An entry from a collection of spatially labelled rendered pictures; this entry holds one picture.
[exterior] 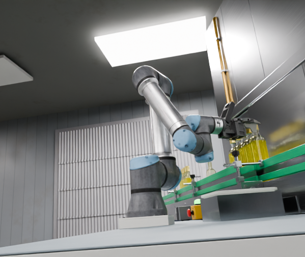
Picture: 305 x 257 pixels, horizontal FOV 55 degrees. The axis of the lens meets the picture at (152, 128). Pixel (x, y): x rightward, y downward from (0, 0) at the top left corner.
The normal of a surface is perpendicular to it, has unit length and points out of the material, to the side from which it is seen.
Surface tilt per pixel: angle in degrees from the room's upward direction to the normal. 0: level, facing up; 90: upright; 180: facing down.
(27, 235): 90
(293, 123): 90
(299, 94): 90
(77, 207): 90
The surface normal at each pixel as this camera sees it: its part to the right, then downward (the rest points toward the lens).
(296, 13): -0.98, 0.03
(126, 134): -0.18, -0.28
